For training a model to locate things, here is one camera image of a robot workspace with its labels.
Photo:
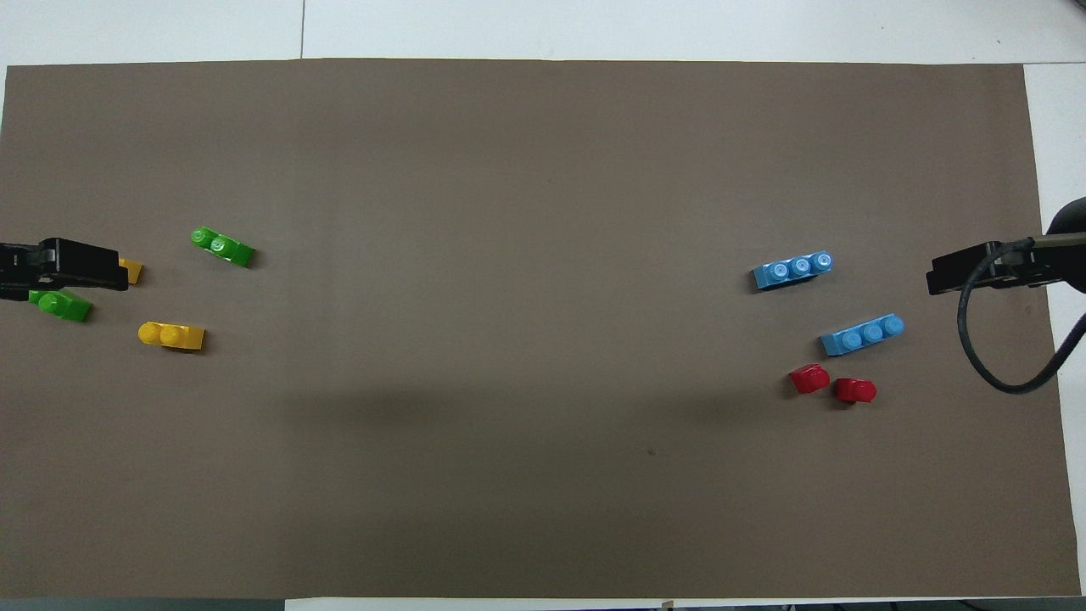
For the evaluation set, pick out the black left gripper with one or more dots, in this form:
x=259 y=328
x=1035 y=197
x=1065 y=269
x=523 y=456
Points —
x=17 y=267

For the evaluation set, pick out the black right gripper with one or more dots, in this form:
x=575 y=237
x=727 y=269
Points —
x=1073 y=216

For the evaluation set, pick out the green two-stud toy block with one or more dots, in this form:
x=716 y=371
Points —
x=64 y=305
x=225 y=248

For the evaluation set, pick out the blue three-stud toy block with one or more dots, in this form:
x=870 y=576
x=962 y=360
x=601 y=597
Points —
x=861 y=337
x=789 y=273

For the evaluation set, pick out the yellow two-stud toy block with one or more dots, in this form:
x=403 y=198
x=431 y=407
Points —
x=174 y=337
x=132 y=272

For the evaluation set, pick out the red one-stud toy block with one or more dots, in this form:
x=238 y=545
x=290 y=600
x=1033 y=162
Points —
x=855 y=390
x=808 y=379

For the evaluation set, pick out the brown paper table mat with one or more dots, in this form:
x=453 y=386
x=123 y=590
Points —
x=509 y=424

